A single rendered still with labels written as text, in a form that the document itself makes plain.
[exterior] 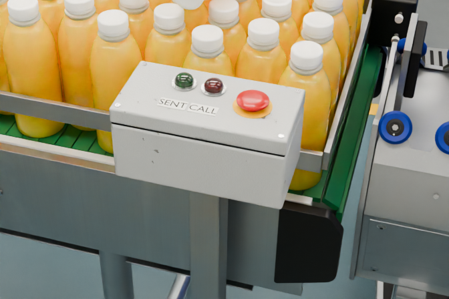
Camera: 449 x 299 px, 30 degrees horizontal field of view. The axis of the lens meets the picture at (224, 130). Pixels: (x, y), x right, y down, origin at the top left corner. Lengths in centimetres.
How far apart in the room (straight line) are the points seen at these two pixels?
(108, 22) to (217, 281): 36
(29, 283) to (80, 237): 98
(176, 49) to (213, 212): 22
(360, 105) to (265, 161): 41
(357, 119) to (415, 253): 22
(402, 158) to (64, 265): 129
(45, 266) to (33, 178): 106
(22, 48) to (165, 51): 19
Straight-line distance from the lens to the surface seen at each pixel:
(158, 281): 220
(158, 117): 91
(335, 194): 113
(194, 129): 90
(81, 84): 116
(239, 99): 91
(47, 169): 120
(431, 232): 121
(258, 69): 106
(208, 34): 104
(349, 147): 120
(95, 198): 120
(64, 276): 224
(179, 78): 94
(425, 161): 115
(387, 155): 115
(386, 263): 133
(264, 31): 104
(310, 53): 101
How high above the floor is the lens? 165
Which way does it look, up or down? 39 degrees down
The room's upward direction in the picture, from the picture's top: 1 degrees clockwise
